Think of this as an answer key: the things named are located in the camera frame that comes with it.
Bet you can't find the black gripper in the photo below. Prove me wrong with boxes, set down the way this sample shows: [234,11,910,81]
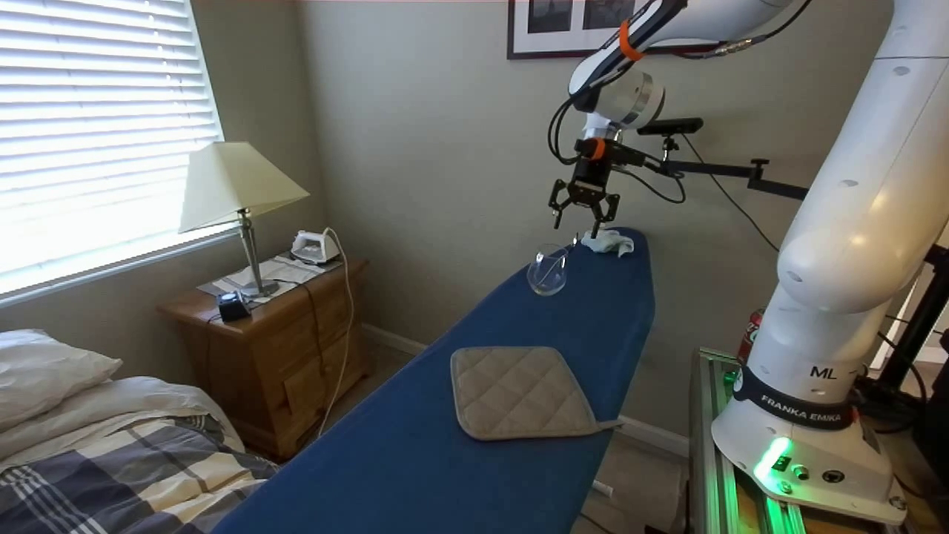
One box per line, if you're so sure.
[549,146,624,238]

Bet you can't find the clear glass cup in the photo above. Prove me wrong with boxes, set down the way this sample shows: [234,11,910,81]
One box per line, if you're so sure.
[526,246,573,299]

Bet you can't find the white folded towel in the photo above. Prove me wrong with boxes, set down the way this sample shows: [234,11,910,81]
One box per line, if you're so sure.
[576,226,638,260]

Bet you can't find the grey quilted pot holder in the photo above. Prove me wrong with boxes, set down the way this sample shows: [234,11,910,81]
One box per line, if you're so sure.
[447,345,627,444]

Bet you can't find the white clothes iron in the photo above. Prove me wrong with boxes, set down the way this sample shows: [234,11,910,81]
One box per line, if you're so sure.
[287,229,342,269]

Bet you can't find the blue ironing board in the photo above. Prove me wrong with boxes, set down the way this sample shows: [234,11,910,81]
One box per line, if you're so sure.
[211,229,658,534]

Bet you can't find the white papers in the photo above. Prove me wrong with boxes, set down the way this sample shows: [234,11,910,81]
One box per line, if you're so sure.
[202,252,330,306]

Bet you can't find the table lamp cream shade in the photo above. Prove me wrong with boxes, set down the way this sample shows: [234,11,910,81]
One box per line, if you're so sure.
[177,140,311,299]

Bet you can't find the wooden nightstand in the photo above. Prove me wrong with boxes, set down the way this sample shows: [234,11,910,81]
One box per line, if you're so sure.
[159,259,373,462]

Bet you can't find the black alarm clock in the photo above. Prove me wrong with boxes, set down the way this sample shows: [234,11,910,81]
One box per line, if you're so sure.
[216,290,251,327]

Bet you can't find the white window blinds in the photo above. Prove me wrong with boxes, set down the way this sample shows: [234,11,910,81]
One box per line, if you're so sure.
[0,0,229,293]

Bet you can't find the white bed sheet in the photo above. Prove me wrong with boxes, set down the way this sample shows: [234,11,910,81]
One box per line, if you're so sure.
[0,373,245,468]

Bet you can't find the white pillow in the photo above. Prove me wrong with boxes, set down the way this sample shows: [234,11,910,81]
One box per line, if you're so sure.
[0,327,124,434]

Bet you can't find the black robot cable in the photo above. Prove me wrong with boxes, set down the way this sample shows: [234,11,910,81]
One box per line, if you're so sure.
[545,96,690,210]

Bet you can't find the black camera on stand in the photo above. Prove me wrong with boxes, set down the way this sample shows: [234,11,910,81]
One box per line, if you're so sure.
[634,117,810,203]

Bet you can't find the dark framed wall picture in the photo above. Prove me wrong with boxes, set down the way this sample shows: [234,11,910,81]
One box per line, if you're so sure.
[503,0,695,59]

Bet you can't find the white power cord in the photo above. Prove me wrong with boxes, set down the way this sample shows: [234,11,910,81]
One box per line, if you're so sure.
[311,229,363,440]

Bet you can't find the aluminium frame robot table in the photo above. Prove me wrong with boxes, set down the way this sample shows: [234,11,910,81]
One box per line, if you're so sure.
[687,345,913,534]

